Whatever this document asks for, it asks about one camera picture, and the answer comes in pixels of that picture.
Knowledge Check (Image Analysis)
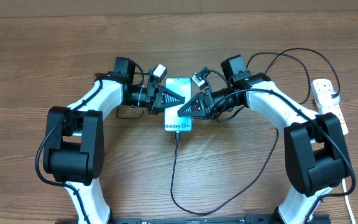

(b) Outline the blue Samsung Galaxy smartphone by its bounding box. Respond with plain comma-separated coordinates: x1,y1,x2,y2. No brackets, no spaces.
164,78,192,132

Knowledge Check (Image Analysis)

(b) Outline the black USB charging cable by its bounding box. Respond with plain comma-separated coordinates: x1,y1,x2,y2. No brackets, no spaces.
170,47,341,216

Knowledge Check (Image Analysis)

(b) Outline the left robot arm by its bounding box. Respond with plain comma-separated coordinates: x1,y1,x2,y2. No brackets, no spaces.
35,57,185,223

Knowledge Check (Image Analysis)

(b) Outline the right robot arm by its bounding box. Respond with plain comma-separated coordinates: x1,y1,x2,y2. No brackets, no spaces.
178,55,356,223

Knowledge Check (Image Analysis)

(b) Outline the white charger plug adapter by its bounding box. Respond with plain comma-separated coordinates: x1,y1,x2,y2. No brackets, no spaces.
315,91,340,108

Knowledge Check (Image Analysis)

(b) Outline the white power strip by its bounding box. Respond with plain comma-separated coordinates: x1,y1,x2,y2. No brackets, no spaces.
311,78,349,135

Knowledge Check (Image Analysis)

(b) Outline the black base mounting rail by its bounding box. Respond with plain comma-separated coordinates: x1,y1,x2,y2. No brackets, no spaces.
54,213,332,224

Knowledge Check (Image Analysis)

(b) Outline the white power strip cord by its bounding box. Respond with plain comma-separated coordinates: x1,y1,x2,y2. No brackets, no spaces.
341,179,356,224

